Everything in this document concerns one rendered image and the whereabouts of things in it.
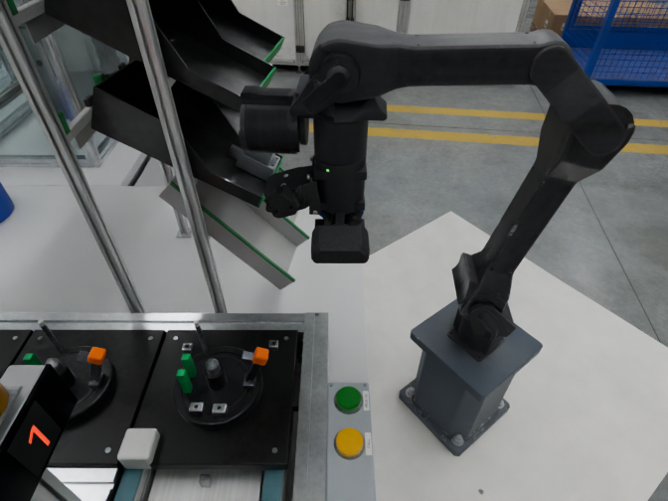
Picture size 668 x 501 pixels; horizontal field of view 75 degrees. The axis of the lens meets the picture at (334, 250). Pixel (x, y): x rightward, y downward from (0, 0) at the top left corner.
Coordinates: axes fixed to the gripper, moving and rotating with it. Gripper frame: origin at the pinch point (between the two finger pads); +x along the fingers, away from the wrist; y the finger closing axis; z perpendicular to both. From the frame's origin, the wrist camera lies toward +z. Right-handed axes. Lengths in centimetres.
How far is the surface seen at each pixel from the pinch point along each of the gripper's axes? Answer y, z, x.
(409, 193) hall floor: -189, -46, 126
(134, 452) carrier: 16.4, 28.8, 26.4
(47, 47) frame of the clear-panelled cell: -80, 78, 2
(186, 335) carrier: -5.4, 27.5, 28.4
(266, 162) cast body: -21.6, 12.1, 2.2
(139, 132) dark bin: -18.0, 30.1, -5.1
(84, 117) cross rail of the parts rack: -22.5, 40.3, -5.3
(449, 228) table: -50, -31, 40
